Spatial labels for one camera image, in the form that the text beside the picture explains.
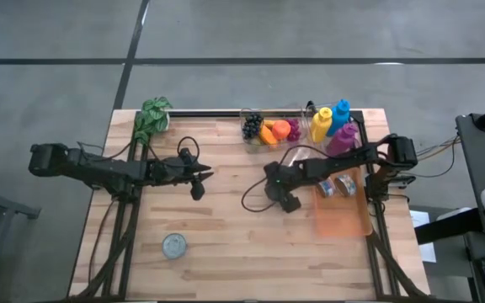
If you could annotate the orange toy mango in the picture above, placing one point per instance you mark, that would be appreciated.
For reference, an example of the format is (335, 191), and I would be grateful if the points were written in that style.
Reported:
(268, 135)

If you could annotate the white paper on floor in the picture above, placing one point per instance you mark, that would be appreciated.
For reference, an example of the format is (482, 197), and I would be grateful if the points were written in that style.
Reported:
(421, 219)

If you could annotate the silver tin can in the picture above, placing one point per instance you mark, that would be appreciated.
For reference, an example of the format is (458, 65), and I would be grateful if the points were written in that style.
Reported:
(174, 246)

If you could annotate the green-brown toy kiwi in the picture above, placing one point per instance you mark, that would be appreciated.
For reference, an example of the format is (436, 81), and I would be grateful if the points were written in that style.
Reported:
(256, 141)

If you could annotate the yellow plastic sports bottle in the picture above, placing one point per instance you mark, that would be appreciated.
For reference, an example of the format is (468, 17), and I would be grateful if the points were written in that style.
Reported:
(320, 126)

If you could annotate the orange toy fruit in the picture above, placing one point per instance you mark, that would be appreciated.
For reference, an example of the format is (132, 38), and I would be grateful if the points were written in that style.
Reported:
(281, 129)

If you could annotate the magenta plastic sports bottle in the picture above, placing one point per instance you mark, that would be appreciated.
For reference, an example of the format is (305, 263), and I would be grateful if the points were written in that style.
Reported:
(342, 141)

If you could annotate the dark grey side desk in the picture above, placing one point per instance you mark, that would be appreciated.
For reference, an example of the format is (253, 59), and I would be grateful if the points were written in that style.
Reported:
(478, 168)

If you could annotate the orange translucent tray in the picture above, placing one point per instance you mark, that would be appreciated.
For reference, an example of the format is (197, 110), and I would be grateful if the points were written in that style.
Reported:
(341, 216)

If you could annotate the clear plastic bin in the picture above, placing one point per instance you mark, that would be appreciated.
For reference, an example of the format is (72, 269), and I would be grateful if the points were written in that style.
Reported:
(246, 147)
(314, 147)

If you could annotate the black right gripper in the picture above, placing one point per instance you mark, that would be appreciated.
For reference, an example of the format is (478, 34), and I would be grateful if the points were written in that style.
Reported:
(282, 181)

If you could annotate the red toy grape bunch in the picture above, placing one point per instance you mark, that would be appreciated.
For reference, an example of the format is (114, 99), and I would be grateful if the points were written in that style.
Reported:
(295, 130)

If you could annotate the green plant in white pot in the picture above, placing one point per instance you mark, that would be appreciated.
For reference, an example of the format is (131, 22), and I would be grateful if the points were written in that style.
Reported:
(153, 118)

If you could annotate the blue label tuna can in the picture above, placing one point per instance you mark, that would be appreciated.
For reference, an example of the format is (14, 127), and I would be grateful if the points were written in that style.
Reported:
(346, 185)
(326, 188)

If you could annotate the blue plastic sports bottle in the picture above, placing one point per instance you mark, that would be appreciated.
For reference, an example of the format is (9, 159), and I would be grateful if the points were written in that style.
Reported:
(338, 118)

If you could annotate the black toy grape bunch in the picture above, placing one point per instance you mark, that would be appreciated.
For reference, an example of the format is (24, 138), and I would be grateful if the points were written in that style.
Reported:
(252, 125)

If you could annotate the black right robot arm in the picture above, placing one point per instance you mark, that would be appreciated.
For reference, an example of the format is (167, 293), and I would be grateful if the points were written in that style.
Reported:
(352, 162)

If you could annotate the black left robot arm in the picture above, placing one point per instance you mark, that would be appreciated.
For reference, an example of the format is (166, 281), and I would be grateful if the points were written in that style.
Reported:
(99, 168)

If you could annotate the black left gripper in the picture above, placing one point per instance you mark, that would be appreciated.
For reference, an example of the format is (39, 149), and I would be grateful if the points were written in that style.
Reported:
(188, 172)

